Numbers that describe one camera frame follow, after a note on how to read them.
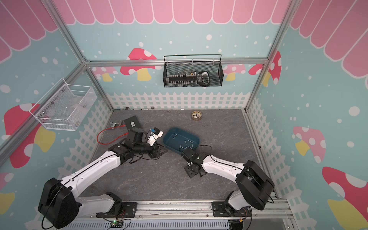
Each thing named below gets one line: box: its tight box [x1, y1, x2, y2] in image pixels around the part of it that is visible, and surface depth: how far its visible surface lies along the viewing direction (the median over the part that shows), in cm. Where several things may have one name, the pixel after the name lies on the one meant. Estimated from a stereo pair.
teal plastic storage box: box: [162, 127, 200, 155], surface depth 102 cm
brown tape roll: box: [191, 110, 203, 121], surface depth 118 cm
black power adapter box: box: [123, 115, 141, 131], surface depth 111 cm
